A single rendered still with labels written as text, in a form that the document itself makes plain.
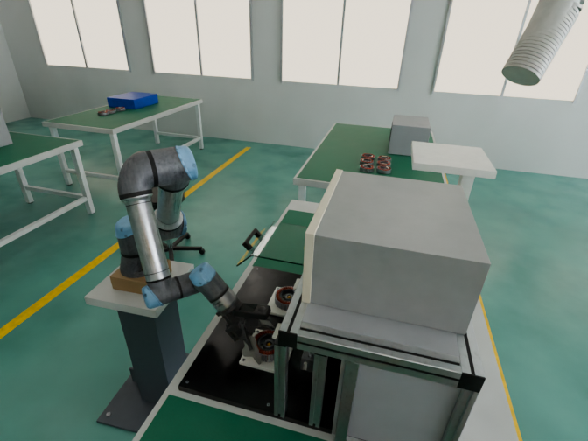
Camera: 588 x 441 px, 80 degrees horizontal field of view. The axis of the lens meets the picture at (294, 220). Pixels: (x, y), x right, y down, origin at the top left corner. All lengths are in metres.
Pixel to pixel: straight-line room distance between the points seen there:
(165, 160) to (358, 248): 0.66
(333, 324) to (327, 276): 0.11
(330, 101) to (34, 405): 4.85
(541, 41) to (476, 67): 3.68
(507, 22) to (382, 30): 1.49
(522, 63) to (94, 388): 2.59
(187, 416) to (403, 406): 0.60
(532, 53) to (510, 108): 3.89
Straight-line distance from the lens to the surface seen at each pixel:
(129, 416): 2.15
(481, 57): 5.60
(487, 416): 1.31
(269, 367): 1.21
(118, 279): 1.62
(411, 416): 1.00
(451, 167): 1.73
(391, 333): 0.88
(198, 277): 1.12
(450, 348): 0.90
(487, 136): 5.81
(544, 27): 1.97
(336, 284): 0.87
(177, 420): 1.19
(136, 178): 1.15
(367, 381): 0.93
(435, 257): 0.81
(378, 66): 5.52
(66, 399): 2.37
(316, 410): 1.07
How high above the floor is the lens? 1.73
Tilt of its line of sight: 29 degrees down
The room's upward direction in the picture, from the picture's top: 2 degrees clockwise
